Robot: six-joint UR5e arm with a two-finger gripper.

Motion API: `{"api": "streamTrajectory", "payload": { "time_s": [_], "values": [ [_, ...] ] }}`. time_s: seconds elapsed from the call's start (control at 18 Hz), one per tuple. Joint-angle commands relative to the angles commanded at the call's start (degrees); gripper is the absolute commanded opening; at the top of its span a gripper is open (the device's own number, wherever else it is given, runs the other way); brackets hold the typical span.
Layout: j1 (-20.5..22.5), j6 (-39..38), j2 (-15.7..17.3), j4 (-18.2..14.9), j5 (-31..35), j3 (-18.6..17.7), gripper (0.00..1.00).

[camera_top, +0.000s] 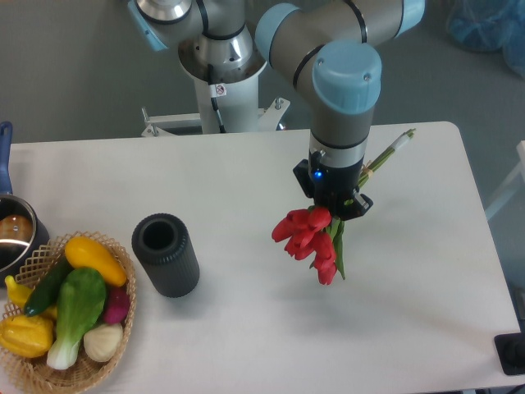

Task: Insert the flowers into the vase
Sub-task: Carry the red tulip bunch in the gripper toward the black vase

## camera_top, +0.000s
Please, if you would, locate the dark grey ribbed vase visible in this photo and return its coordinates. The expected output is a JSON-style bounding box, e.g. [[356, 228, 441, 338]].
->
[[131, 213, 200, 298]]

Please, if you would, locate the blue saucepan with lid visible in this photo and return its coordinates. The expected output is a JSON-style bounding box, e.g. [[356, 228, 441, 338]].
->
[[1, 121, 50, 287]]

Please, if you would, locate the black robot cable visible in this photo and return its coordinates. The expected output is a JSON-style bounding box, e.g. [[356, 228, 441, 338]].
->
[[207, 63, 227, 134]]

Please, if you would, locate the small yellow gourd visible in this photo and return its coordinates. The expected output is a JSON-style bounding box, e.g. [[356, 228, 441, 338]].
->
[[4, 275, 57, 321]]

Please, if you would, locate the blue plastic bag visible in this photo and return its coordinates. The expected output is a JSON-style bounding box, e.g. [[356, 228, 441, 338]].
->
[[445, 1, 524, 77]]

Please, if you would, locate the white frame at right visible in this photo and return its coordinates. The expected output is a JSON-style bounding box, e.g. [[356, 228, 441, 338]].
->
[[485, 140, 524, 221]]

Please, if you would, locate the green bok choy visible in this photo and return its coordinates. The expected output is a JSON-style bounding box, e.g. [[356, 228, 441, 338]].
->
[[47, 268, 106, 370]]

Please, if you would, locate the yellow pumpkin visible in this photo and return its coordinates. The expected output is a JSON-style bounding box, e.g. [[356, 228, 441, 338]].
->
[[1, 314, 54, 359]]

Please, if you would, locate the woven wicker basket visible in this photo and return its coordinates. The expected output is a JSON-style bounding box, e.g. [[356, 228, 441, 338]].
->
[[1, 231, 136, 393]]

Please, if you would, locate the white garlic bulb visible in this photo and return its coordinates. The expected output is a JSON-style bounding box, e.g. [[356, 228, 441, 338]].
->
[[83, 323, 123, 363]]

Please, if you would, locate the yellow squash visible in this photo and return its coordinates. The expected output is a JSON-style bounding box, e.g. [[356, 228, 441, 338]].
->
[[64, 236, 127, 287]]

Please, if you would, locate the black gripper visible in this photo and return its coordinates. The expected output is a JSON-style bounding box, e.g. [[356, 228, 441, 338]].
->
[[293, 152, 373, 221]]

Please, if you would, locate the green cucumber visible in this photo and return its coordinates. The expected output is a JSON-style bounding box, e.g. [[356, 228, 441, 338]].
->
[[23, 256, 73, 317]]

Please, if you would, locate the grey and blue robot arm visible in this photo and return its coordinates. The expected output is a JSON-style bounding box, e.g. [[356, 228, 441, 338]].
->
[[127, 1, 426, 220]]

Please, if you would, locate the red tulip bouquet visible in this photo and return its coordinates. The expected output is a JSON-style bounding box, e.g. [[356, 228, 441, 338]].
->
[[272, 129, 416, 286]]

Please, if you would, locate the pink radish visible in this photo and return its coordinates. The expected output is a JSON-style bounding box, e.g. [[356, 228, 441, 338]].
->
[[103, 287, 130, 324]]

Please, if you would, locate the black device at table edge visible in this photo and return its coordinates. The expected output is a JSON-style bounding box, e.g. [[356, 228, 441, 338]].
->
[[494, 332, 524, 376]]

